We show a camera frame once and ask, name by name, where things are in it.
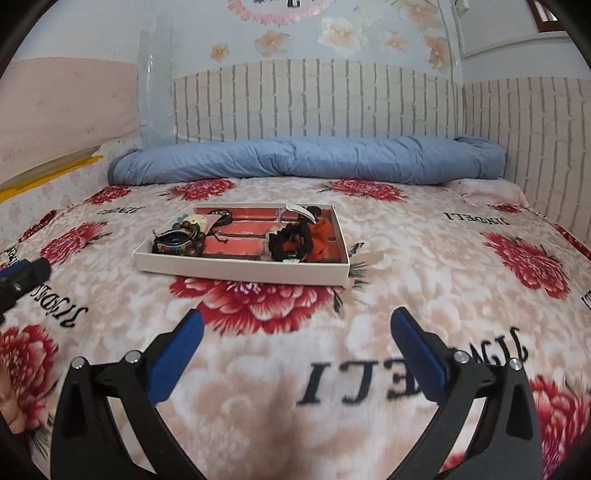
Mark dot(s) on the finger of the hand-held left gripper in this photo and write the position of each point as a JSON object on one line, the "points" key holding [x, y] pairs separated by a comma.
{"points": [[32, 274]]}

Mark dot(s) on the pale pink headboard panel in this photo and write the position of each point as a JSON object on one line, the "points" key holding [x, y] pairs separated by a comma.
{"points": [[60, 106]]}

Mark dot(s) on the clear plastic sheet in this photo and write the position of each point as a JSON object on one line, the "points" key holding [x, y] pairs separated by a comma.
{"points": [[157, 92]]}

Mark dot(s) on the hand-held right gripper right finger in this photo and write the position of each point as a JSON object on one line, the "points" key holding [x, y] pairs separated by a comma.
{"points": [[418, 353]]}

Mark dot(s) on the black scrunchie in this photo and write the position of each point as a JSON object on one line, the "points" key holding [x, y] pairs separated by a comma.
{"points": [[277, 242]]}

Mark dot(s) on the pale floral mattress cover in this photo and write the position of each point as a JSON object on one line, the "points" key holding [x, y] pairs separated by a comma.
{"points": [[60, 196]]}

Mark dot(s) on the pink and yellow plush toy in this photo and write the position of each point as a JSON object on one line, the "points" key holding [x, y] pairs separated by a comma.
{"points": [[199, 221]]}

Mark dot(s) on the red-brown scrunchie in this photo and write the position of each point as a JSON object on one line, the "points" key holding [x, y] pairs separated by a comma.
{"points": [[321, 235]]}

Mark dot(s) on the pale pink bed sheet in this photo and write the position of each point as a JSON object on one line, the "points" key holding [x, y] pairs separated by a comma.
{"points": [[494, 191]]}

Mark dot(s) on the white flower hair clip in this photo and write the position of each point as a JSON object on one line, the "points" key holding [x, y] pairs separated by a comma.
{"points": [[298, 211]]}

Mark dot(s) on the red floral blanket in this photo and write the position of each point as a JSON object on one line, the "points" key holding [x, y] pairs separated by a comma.
{"points": [[415, 258]]}

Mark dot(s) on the person's left hand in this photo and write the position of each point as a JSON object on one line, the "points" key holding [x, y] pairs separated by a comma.
{"points": [[10, 406]]}

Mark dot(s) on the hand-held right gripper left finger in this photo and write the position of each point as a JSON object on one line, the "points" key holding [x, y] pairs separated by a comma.
{"points": [[178, 355]]}

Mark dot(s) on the yellow flat board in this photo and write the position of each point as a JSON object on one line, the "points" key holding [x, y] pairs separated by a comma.
{"points": [[55, 173]]}

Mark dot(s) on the brick-patterned shallow tray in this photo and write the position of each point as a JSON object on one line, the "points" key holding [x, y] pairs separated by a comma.
{"points": [[240, 272]]}

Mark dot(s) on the rolled blue quilt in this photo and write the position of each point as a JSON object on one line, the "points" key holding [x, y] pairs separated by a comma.
{"points": [[300, 159]]}

